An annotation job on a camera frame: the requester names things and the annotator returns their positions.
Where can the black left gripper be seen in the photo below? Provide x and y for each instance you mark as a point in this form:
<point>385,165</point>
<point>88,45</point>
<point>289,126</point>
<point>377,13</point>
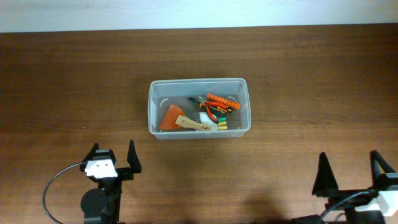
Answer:
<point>123,172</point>

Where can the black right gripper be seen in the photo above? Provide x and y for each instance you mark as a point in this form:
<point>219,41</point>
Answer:
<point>351,193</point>

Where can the red wooden-handled scraper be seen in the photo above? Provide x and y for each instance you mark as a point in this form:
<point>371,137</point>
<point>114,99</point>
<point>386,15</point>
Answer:
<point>175,118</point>

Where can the clear screwdriver set case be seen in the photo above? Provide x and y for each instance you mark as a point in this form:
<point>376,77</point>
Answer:
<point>202,117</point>

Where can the orange black pliers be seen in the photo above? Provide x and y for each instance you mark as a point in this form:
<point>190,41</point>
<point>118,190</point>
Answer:
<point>196,101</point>

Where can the red handled pliers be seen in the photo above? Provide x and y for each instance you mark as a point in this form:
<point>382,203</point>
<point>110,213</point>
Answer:
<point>214,109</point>

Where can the socket bit rail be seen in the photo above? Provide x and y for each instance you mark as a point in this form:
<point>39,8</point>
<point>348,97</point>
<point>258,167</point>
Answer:
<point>224,101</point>

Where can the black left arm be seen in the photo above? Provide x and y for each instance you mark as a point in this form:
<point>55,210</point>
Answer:
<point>102,204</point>

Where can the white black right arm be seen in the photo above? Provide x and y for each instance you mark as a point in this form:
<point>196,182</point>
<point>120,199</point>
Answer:
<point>334,197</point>

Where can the clear plastic container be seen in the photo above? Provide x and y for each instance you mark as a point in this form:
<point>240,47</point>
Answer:
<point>163,93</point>

